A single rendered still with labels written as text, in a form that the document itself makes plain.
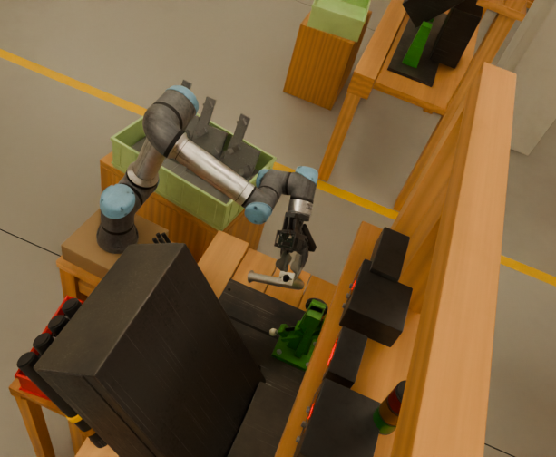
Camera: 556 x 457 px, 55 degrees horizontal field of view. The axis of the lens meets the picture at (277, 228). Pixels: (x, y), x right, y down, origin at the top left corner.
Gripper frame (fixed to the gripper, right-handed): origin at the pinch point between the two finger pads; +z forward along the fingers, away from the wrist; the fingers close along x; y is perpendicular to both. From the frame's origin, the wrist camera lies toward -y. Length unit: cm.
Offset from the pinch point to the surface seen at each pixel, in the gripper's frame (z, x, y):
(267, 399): 32.8, 14.6, 22.1
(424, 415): 16, 70, 73
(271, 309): 12.2, -20.0, -23.8
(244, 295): 9.0, -29.9, -18.6
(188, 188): -30, -70, -17
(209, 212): -22, -62, -26
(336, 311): 6.5, 33.4, 29.6
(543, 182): -127, 17, -333
